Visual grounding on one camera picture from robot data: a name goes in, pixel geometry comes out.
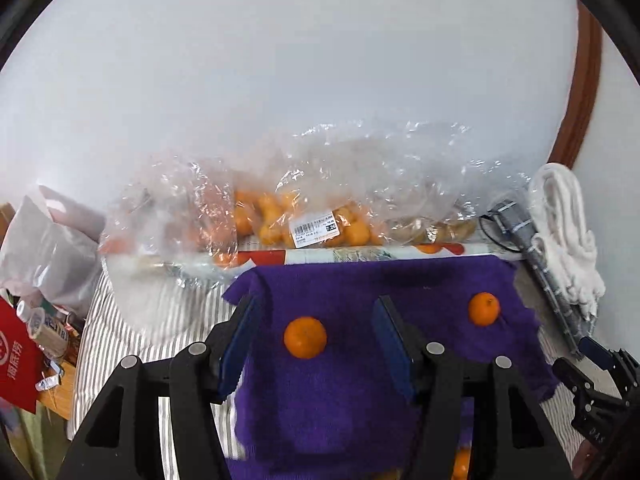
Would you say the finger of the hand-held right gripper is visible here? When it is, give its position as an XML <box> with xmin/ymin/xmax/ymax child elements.
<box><xmin>552</xmin><ymin>357</ymin><xmax>601</xmax><ymax>401</ymax></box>
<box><xmin>577</xmin><ymin>337</ymin><xmax>640</xmax><ymax>396</ymax></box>

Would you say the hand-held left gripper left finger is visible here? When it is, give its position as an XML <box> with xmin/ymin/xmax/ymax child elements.
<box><xmin>57</xmin><ymin>292</ymin><xmax>261</xmax><ymax>480</ymax></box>

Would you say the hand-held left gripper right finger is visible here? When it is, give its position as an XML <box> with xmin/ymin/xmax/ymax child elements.
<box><xmin>371</xmin><ymin>295</ymin><xmax>576</xmax><ymax>480</ymax></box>

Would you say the purple towel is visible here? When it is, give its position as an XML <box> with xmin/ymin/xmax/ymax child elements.
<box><xmin>222</xmin><ymin>255</ymin><xmax>558</xmax><ymax>480</ymax></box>

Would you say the large orange tangerine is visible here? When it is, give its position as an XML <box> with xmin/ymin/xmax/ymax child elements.
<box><xmin>283</xmin><ymin>316</ymin><xmax>328</xmax><ymax>360</ymax></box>

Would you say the pile of small brown fruits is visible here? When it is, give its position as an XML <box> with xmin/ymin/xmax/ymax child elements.
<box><xmin>387</xmin><ymin>215</ymin><xmax>478</xmax><ymax>245</ymax></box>

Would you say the striped quilt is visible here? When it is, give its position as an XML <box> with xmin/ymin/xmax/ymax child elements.
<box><xmin>67</xmin><ymin>255</ymin><xmax>596</xmax><ymax>480</ymax></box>

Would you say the printed paper roll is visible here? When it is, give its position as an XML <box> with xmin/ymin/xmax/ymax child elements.
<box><xmin>145</xmin><ymin>241</ymin><xmax>511</xmax><ymax>273</ymax></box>

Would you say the orange tangerine with stem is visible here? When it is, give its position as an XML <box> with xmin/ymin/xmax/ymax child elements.
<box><xmin>467</xmin><ymin>292</ymin><xmax>501</xmax><ymax>327</ymax></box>

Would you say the grey checked cloth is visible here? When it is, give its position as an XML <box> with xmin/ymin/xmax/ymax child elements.
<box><xmin>480</xmin><ymin>195</ymin><xmax>596</xmax><ymax>356</ymax></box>

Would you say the white towel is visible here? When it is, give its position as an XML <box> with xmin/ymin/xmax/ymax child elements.
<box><xmin>527</xmin><ymin>162</ymin><xmax>606</xmax><ymax>318</ymax></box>

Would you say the pile of bagged tangerines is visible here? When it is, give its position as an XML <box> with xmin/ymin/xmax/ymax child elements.
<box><xmin>232</xmin><ymin>187</ymin><xmax>388</xmax><ymax>248</ymax></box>

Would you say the small orange tangerine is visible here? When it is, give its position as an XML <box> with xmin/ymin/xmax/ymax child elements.
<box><xmin>450</xmin><ymin>447</ymin><xmax>473</xmax><ymax>480</ymax></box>

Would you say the crumpled clear plastic bag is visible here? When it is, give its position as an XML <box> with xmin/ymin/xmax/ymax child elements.
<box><xmin>97</xmin><ymin>155</ymin><xmax>241</xmax><ymax>288</ymax></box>

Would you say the large clear plastic bag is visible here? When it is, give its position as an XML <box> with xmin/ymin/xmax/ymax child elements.
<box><xmin>235</xmin><ymin>120</ymin><xmax>533</xmax><ymax>261</ymax></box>

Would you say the wooden nightstand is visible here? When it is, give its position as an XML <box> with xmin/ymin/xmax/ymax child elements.
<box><xmin>35</xmin><ymin>310</ymin><xmax>81</xmax><ymax>421</ymax></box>

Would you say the tea bottle with label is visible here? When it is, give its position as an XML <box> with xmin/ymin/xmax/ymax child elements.
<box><xmin>15</xmin><ymin>300</ymin><xmax>71</xmax><ymax>358</ymax></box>

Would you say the translucent white plastic bag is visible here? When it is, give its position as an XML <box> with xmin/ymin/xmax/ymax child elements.
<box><xmin>0</xmin><ymin>184</ymin><xmax>108</xmax><ymax>313</ymax></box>

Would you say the red paper bag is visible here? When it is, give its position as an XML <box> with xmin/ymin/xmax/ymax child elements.
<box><xmin>0</xmin><ymin>295</ymin><xmax>46</xmax><ymax>413</ymax></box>

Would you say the green cloth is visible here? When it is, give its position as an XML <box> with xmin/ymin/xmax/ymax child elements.
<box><xmin>0</xmin><ymin>400</ymin><xmax>71</xmax><ymax>480</ymax></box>

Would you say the wooden board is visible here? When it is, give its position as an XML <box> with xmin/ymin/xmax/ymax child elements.
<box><xmin>0</xmin><ymin>202</ymin><xmax>16</xmax><ymax>241</ymax></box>

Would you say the brown wooden door frame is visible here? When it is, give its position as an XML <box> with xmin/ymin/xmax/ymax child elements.
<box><xmin>550</xmin><ymin>0</ymin><xmax>603</xmax><ymax>166</ymax></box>

